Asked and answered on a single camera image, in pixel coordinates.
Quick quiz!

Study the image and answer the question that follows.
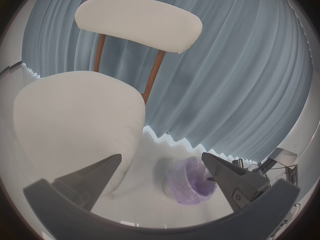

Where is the purple plastic bag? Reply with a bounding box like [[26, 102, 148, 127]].
[[165, 156, 217, 205]]

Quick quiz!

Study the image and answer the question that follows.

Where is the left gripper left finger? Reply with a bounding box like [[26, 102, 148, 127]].
[[52, 153, 122, 211]]

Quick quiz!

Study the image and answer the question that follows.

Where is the pale blue curtain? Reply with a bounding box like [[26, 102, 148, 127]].
[[21, 0, 314, 159]]

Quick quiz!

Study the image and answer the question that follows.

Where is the white cushioned wooden chair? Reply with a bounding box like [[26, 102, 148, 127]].
[[13, 0, 203, 199]]

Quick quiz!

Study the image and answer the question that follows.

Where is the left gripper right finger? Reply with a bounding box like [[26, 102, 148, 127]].
[[201, 152, 270, 212]]

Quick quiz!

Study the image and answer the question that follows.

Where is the white trash bin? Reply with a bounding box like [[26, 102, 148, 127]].
[[164, 159, 215, 202]]

